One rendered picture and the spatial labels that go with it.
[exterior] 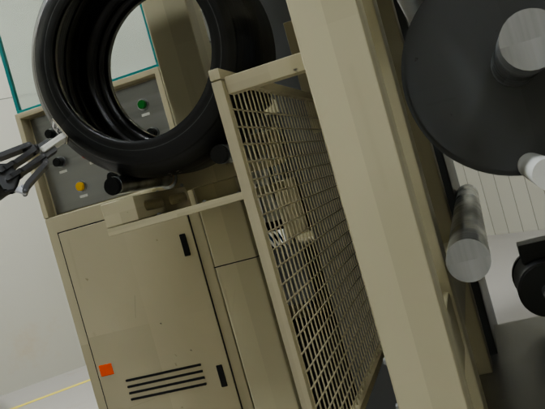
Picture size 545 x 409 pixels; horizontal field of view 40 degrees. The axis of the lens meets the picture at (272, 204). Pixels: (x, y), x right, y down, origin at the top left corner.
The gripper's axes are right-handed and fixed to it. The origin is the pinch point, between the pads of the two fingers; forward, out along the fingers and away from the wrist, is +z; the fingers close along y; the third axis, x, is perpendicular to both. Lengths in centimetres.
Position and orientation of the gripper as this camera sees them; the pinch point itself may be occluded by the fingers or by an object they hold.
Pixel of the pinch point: (53, 144)
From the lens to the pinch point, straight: 189.7
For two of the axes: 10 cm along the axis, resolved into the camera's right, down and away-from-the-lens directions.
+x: 2.7, -4.1, -8.7
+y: 7.0, 7.1, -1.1
